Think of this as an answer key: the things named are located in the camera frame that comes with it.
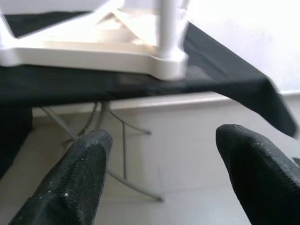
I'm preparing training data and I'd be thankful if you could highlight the metal folding table frame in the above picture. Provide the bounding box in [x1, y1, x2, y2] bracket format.
[41, 100, 164, 202]

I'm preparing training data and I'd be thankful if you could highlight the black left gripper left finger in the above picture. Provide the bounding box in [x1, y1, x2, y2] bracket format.
[9, 130, 113, 225]

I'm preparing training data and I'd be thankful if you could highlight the white plastic table leg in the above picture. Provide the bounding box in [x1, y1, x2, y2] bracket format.
[157, 0, 189, 62]

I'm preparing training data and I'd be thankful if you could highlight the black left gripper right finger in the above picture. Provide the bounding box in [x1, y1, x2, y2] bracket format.
[215, 124, 300, 225]

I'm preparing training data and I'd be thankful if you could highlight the black tablecloth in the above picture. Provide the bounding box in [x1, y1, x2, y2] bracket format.
[0, 10, 296, 181]

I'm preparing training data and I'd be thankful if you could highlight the white plastic children table top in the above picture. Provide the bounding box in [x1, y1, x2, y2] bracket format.
[0, 0, 189, 82]

